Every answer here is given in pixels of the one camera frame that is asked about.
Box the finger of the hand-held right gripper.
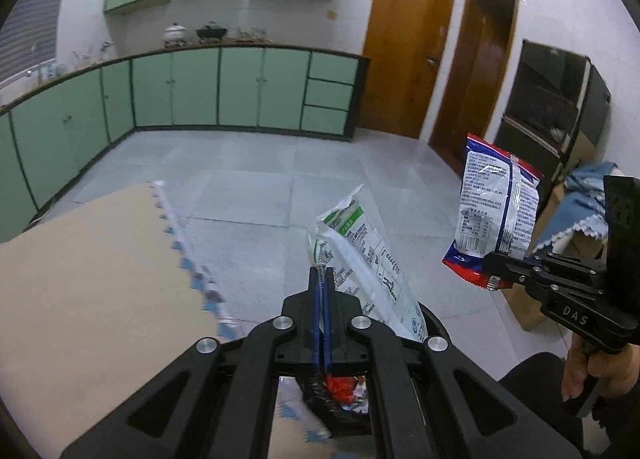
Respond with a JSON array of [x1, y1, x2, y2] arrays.
[[529, 249, 609, 274], [481, 251, 549, 308]]

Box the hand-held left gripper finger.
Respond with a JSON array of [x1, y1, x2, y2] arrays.
[[324, 266, 583, 459], [60, 266, 323, 459]]

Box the red plastic bag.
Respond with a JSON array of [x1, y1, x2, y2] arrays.
[[325, 375, 370, 402]]

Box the red blue white packet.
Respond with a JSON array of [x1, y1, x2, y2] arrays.
[[441, 134, 545, 292]]

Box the green white snack packet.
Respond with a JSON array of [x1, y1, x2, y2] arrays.
[[306, 184, 428, 342]]

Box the person's right hand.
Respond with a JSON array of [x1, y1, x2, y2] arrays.
[[560, 333, 640, 403]]

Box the cardboard box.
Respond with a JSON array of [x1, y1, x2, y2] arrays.
[[502, 131, 608, 332]]

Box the blue scalloped cloth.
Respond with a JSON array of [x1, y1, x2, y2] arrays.
[[530, 161, 626, 252]]

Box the person's leg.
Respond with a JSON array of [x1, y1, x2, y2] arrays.
[[497, 351, 640, 459]]

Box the black glass-front cabinet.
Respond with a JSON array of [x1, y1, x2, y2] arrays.
[[500, 39, 612, 194]]

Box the table with beige cloth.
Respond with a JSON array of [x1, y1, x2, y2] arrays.
[[0, 180, 336, 459]]

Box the closed wooden door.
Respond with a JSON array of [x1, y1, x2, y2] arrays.
[[356, 0, 457, 140]]

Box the green lower kitchen cabinets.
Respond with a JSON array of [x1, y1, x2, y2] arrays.
[[0, 44, 371, 245]]

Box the black wok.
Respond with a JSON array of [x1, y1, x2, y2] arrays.
[[196, 22, 228, 42]]

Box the grey window blind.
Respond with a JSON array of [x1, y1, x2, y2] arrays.
[[0, 0, 76, 90]]

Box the wooden door in frame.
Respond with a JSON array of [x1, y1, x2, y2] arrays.
[[429, 0, 522, 177]]

